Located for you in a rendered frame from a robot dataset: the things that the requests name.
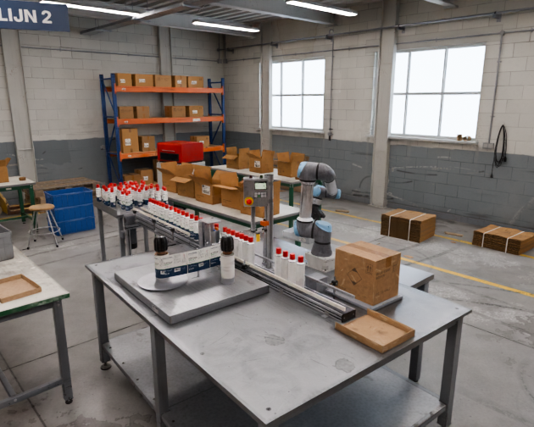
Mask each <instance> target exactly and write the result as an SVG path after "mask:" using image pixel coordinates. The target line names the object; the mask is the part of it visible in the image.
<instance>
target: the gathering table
mask: <svg viewBox="0 0 534 427"><path fill-rule="evenodd" d="M92 200H93V206H94V207H96V208H97V218H98V227H99V236H100V246H101V254H102V261H105V260H106V252H105V242H104V233H103V215H102V210H103V211H104V212H105V213H107V214H110V215H112V216H113V217H115V218H116V219H118V226H119V237H120V256H121V257H124V256H125V244H124V239H123V238H122V237H121V236H120V232H121V231H122V230H124V226H123V218H124V215H127V214H133V210H131V212H126V211H121V207H120V205H118V203H117V202H116V208H111V206H110V207H109V206H106V205H104V204H103V198H102V203H100V202H98V201H97V199H96V198H93V199H92ZM168 204H169V208H170V206H173V209H174V203H173V202H172V201H169V200H168ZM133 208H136V209H139V210H141V211H143V212H144V213H146V214H148V212H147V211H145V210H142V209H141V208H138V207H135V206H133ZM143 234H144V246H145V252H148V251H149V245H148V232H147V229H146V228H144V227H143Z"/></svg>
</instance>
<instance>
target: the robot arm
mask: <svg viewBox="0 0 534 427"><path fill-rule="evenodd" d="M298 178H299V181H300V182H301V183H302V185H301V197H300V209H299V217H297V220H295V221H294V226H293V228H294V234H295V235H296V236H300V237H306V238H312V239H314V245H313V247H312V249H311V254H312V255H314V256H316V257H322V258H326V257H330V256H331V255H332V250H331V232H332V229H331V228H332V226H331V224H330V223H328V222H325V221H322V220H320V217H321V218H323V219H324V218H325V215H324V213H323V212H322V211H321V209H320V208H319V207H320V205H321V203H322V198H323V197H327V198H335V199H339V198H340V197H341V190H340V189H337V185H336V182H335V178H336V175H335V172H334V171H333V169H332V168H331V167H330V166H328V165H327V164H323V163H312V162H302V163H300V164H299V167H298ZM316 180H323V181H324V182H325V187H326V188H325V187H324V186H320V185H316V186H315V187H314V183H315V182H316ZM315 198H316V199H315Z"/></svg>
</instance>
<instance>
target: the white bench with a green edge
mask: <svg viewBox="0 0 534 427"><path fill-rule="evenodd" d="M13 249H14V258H13V259H9V260H6V261H2V262H0V279H3V278H7V277H9V276H13V275H19V274H23V275H24V276H26V277H28V278H29V279H31V280H33V281H34V282H36V283H37V284H38V285H39V286H41V287H42V292H39V293H36V294H33V295H30V296H28V297H22V298H20V299H16V300H13V301H11V302H6V303H3V304H1V303H0V323H2V322H5V321H8V320H11V319H17V318H19V317H23V316H26V315H29V314H32V313H37V312H41V311H43V310H46V309H49V308H53V321H54V328H55V335H56V342H57V348H58V361H59V368H60V375H61V377H59V378H57V379H55V380H51V381H49V382H47V383H45V384H42V385H39V386H37V387H34V388H32V389H29V390H28V391H24V392H21V393H20V394H17V395H16V393H15V392H14V389H13V388H12V386H11V385H10V384H9V382H8V380H7V378H6V376H5V375H4V373H3V371H2V370H1V368H0V381H1V383H2V385H3V387H4V389H5V391H6V392H7V393H8V396H9V398H6V399H4V400H2V401H0V409H2V408H5V407H8V406H10V405H13V404H15V403H17V402H21V401H23V400H25V399H27V398H30V397H33V396H35V395H37V394H40V393H42V392H44V391H48V390H50V389H52V388H54V387H56V386H59V385H62V388H63V395H64V400H65V404H71V403H72V402H73V400H72V398H73V391H72V383H71V376H70V362H69V355H68V348H67V341H66V334H65V327H64V313H63V306H62V299H65V298H68V297H70V293H69V292H67V291H66V290H65V289H64V288H63V287H62V286H61V285H60V284H59V283H58V282H56V281H55V280H54V279H53V278H52V277H50V276H49V275H48V274H47V273H46V272H44V271H43V270H42V269H41V268H40V267H38V266H37V265H36V264H35V263H34V262H32V261H31V260H30V259H29V258H28V257H26V255H24V254H23V253H22V252H21V251H20V250H19V249H18V248H17V247H15V246H14V245H13Z"/></svg>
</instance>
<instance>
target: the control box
mask: <svg viewBox="0 0 534 427"><path fill-rule="evenodd" d="M263 177H264V176H263ZM255 181H267V190H254V182H255ZM268 185H269V182H268V179H267V178H265V177H264V178H263V179H260V178H259V177H253V178H252V179H249V177H243V204H244V207H267V206H268V203H269V199H268ZM262 191H267V197H254V193H255V192H262ZM248 199H251V200H252V203H251V204H250V205H248V204H247V200H248Z"/></svg>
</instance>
